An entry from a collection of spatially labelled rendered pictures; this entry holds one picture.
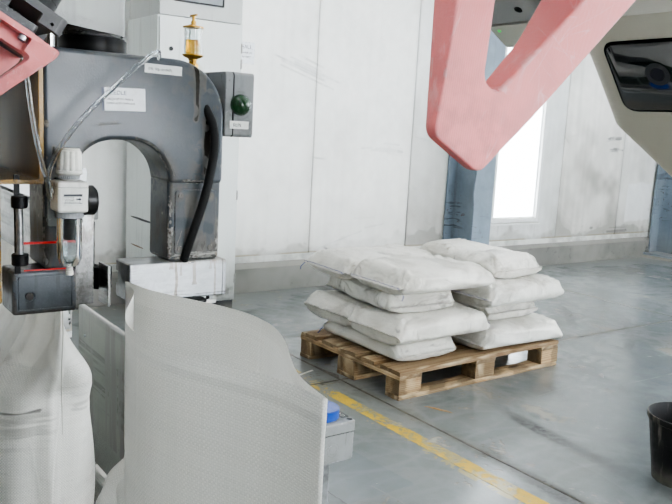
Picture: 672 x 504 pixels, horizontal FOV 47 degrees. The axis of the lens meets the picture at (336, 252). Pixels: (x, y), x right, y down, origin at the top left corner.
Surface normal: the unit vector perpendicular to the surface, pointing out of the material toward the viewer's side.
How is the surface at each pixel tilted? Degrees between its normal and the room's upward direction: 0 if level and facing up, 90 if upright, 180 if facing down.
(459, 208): 90
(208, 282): 90
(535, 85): 87
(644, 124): 130
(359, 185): 90
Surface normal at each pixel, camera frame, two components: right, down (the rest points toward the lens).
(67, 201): 0.58, 0.16
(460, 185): -0.82, 0.05
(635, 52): -0.66, 0.67
